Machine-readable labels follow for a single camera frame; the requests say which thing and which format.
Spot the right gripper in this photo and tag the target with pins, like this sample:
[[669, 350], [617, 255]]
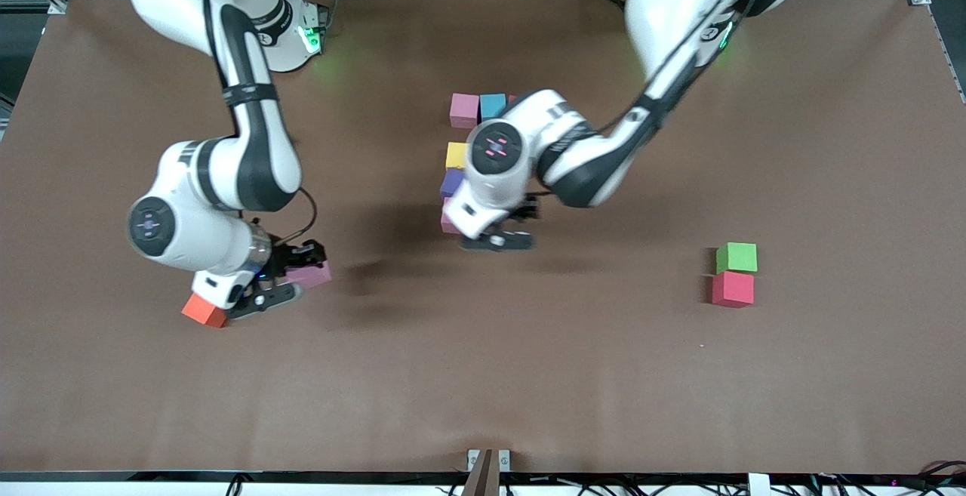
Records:
[[289, 257]]

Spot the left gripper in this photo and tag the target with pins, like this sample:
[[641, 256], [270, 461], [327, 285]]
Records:
[[526, 211]]

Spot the pink foam cube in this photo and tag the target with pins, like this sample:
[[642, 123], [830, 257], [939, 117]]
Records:
[[464, 111], [311, 275], [447, 223]]

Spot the purple foam cube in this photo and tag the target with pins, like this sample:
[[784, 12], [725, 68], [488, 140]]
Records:
[[450, 183]]

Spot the yellow foam cube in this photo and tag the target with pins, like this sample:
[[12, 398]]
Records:
[[456, 155]]

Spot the blue foam cube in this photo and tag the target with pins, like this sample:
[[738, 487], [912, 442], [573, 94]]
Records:
[[493, 106]]

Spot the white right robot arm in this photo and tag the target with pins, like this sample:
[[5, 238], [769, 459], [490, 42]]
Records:
[[226, 164]]

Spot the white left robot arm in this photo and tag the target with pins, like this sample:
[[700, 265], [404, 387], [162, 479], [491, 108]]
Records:
[[589, 149]]

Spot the orange foam cube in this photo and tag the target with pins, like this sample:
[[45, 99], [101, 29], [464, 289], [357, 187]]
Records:
[[202, 311]]

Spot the brown table cover sheet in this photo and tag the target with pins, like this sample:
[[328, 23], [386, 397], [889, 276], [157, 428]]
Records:
[[483, 368]]

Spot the green foam cube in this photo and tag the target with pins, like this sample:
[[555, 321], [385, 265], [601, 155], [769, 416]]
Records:
[[736, 257]]

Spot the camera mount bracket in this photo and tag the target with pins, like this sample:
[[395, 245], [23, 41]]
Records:
[[484, 473]]

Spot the white edge bracket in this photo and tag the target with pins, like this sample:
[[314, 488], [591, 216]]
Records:
[[758, 485]]

